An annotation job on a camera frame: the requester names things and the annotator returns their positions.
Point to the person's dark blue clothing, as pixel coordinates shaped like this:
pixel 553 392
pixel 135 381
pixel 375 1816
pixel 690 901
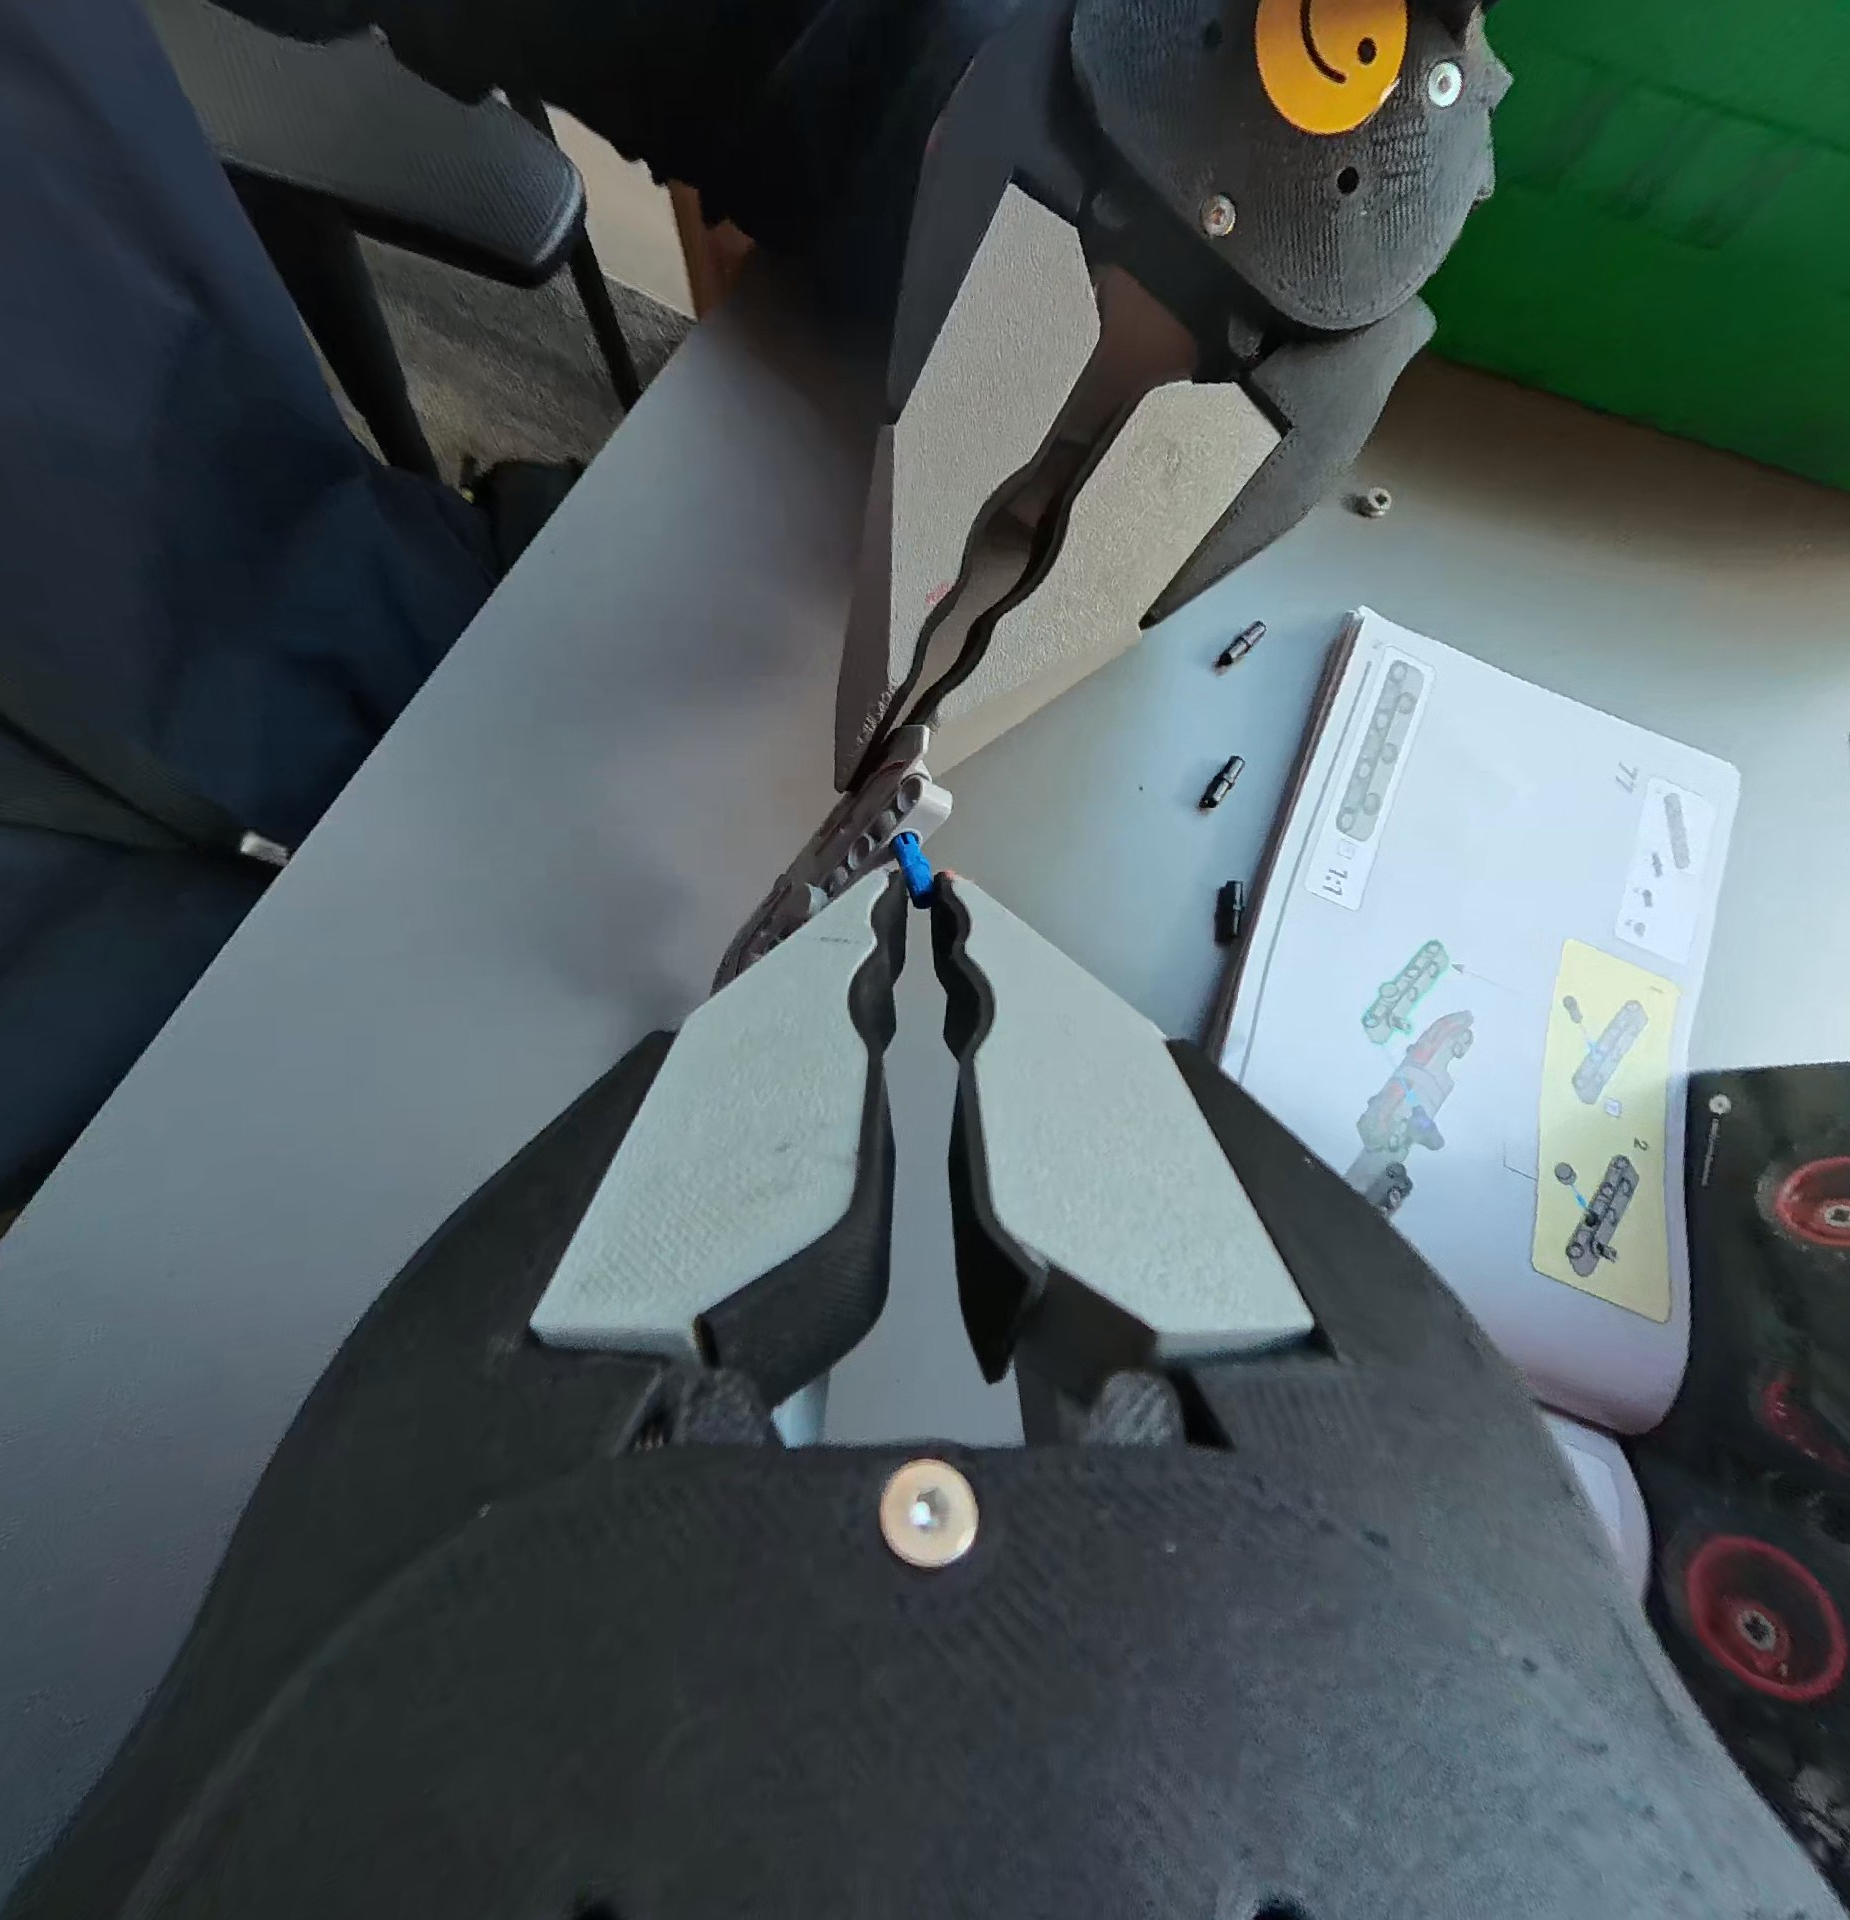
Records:
pixel 159 522

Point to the green fabric box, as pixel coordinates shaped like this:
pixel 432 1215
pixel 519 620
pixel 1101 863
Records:
pixel 1660 198

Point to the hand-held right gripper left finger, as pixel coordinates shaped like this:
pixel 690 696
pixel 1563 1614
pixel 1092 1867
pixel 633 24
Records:
pixel 713 1171

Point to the black box with red wheels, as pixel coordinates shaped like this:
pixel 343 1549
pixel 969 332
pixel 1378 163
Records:
pixel 1776 1350

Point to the grey lego beam assembly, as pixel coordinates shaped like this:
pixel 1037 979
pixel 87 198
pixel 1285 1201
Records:
pixel 865 842

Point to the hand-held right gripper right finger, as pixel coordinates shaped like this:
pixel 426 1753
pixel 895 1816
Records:
pixel 1121 1171

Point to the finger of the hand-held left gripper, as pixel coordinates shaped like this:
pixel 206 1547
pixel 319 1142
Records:
pixel 973 376
pixel 1151 497

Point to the blue lego pin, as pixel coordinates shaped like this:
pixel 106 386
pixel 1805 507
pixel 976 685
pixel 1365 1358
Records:
pixel 915 863

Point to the black lego pin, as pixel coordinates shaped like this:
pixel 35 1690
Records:
pixel 1226 910
pixel 1242 640
pixel 1224 782

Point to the lego instruction booklet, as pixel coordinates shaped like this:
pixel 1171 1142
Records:
pixel 1479 842

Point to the black mesh office chair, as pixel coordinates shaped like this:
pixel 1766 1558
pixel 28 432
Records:
pixel 416 163

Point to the person's left forearm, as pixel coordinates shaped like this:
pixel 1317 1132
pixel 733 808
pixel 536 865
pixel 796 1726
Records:
pixel 775 105

